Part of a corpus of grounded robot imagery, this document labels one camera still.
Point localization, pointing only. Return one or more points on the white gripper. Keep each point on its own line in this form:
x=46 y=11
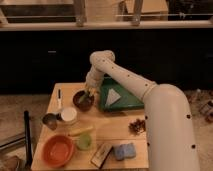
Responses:
x=93 y=80

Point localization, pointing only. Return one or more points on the green pepper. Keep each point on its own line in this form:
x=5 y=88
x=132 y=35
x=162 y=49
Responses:
x=86 y=95

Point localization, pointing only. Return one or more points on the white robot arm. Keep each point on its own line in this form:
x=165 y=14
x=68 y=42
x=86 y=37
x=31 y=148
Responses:
x=169 y=126

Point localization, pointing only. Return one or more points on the dark purple bowl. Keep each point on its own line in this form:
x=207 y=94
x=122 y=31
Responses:
x=83 y=101

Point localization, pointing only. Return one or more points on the orange bowl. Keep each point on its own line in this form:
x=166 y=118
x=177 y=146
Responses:
x=57 y=151

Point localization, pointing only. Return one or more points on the green tray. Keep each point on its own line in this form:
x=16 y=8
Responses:
x=127 y=101

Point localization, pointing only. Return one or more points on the white round container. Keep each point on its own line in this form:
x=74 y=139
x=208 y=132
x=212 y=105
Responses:
x=69 y=115

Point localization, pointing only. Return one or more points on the metal measuring cup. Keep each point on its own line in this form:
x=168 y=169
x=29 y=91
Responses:
x=50 y=120

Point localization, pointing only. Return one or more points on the brown dried cluster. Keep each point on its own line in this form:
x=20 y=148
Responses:
x=137 y=127

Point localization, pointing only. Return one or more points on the black pole left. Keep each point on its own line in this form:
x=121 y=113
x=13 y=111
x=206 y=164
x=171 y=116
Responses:
x=28 y=146

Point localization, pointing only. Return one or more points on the blue sponge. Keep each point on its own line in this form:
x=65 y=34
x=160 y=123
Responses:
x=124 y=151

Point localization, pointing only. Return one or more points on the wooden block brush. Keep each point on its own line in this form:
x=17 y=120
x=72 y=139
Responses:
x=101 y=155

